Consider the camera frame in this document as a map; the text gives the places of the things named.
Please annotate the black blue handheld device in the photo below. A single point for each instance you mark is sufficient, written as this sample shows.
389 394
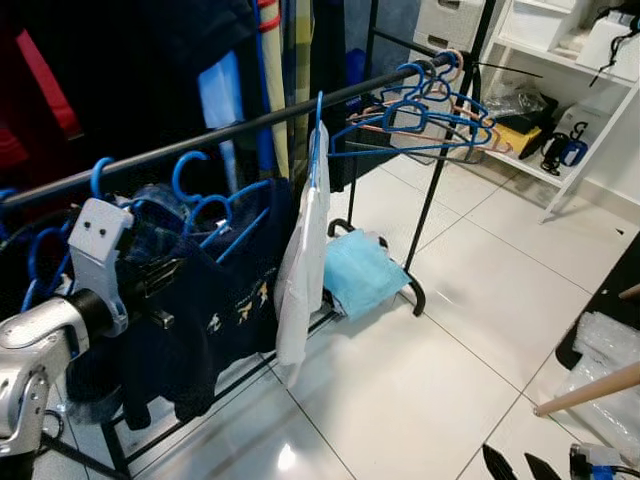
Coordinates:
560 150

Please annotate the yellow box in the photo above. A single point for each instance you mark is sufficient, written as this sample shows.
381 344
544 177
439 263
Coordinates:
515 138

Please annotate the beige rolled mat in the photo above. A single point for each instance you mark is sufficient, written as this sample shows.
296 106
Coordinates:
275 90

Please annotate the blue plastic bin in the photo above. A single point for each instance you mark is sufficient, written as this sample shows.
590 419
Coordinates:
355 70

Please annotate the small white box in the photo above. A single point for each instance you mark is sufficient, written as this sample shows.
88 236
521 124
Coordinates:
610 45

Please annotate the light blue hanging garment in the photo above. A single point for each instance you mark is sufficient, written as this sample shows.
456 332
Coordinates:
220 100

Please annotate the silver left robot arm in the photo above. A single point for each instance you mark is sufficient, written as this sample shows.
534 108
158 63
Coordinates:
30 340

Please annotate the white shelf unit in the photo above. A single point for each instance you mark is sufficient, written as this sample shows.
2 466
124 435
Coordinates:
615 150

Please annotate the black metal clothes rack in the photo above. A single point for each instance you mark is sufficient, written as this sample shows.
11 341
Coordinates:
250 124

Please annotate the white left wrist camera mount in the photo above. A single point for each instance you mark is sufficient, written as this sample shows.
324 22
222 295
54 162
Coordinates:
97 235

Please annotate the black hanging garment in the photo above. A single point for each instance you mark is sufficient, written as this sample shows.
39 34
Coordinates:
335 100
130 70

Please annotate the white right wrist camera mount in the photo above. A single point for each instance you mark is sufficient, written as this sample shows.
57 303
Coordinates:
595 462

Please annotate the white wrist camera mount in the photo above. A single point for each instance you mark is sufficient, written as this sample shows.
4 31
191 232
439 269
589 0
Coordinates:
97 235
595 462

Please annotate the blue plastic hanger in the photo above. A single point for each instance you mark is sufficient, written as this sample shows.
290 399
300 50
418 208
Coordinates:
33 262
412 66
97 175
245 235
318 130
180 170
405 103

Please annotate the light blue cloth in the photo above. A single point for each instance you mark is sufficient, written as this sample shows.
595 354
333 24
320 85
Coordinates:
365 275

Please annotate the navy shirt with gold print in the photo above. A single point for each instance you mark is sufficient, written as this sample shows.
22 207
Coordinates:
230 300

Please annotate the peach plastic hanger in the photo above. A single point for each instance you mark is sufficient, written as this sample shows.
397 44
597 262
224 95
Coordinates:
365 126

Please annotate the black furniture panel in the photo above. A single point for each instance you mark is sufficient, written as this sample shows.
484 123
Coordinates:
620 290

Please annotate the grey storage box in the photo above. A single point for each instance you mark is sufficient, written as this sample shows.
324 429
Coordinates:
445 20

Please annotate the light wooden leg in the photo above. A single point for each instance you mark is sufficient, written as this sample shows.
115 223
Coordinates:
590 390

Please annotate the clear plastic bag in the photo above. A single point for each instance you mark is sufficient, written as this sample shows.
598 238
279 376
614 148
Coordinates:
515 100
605 350

